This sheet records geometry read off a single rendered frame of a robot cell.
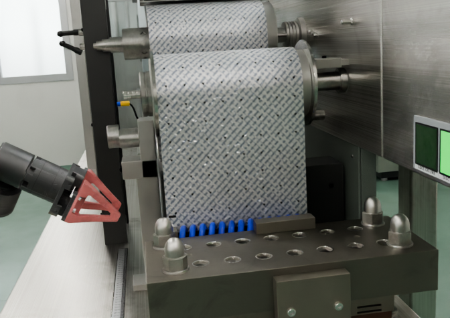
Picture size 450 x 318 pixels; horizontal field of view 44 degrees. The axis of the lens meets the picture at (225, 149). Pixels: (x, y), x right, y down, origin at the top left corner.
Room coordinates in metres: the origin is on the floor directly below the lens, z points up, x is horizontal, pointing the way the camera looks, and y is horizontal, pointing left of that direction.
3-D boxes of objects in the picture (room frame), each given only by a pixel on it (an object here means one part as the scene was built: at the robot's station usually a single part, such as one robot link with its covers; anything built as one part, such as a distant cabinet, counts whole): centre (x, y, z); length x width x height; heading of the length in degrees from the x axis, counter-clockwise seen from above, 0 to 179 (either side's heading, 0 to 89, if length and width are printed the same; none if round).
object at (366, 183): (2.04, -0.09, 1.02); 2.24 x 0.04 x 0.24; 8
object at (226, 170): (0.89, -0.02, 1.11); 0.23 x 0.01 x 0.18; 98
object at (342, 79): (0.97, -0.18, 1.25); 0.07 x 0.04 x 0.04; 98
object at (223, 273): (0.78, -0.08, 1.00); 0.40 x 0.16 x 0.06; 98
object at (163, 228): (0.80, 0.10, 1.05); 0.04 x 0.04 x 0.04
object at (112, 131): (0.96, 0.19, 1.18); 0.04 x 0.02 x 0.04; 8
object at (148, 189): (0.96, 0.15, 1.05); 0.06 x 0.05 x 0.31; 98
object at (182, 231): (0.87, -0.02, 1.03); 0.21 x 0.04 x 0.03; 98
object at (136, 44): (1.18, 0.17, 1.34); 0.06 x 0.06 x 0.06; 8
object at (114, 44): (1.17, 0.23, 1.34); 0.06 x 0.03 x 0.03; 98
